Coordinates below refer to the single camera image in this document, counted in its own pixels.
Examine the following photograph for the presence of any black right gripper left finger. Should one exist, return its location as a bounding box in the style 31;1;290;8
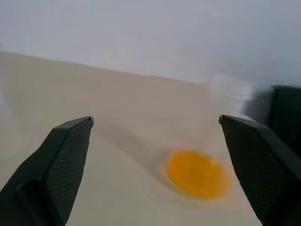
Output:
0;116;95;226

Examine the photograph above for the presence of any orange round disc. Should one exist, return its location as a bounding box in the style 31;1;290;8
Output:
155;137;236;203

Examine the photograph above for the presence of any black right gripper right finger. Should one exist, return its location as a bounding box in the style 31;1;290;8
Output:
219;114;301;226

